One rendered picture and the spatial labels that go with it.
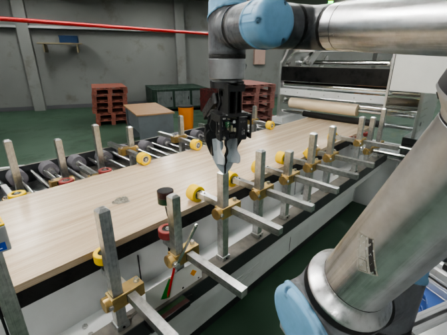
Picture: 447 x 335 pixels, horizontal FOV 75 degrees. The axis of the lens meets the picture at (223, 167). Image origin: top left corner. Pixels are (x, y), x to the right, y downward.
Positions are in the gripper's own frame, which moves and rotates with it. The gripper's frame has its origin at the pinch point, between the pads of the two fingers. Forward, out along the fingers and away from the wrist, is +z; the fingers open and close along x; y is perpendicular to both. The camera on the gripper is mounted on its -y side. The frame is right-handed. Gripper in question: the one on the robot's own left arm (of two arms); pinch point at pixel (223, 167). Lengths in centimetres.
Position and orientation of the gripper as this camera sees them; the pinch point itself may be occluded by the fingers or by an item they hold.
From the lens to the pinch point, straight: 69.4
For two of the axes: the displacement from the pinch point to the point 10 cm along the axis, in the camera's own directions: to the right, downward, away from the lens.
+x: 9.3, -1.3, 3.4
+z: 0.0, 9.4, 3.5
